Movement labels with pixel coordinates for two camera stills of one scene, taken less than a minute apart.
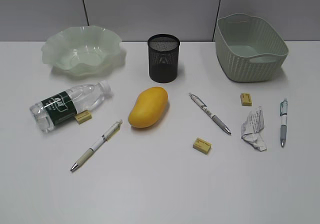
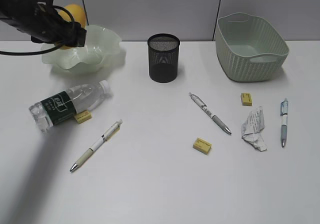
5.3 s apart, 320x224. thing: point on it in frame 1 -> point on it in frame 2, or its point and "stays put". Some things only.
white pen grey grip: x=218 y=122 stays put
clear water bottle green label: x=46 y=113 stays put
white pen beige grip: x=109 y=134 stays put
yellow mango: x=150 y=106 -> x=78 y=14
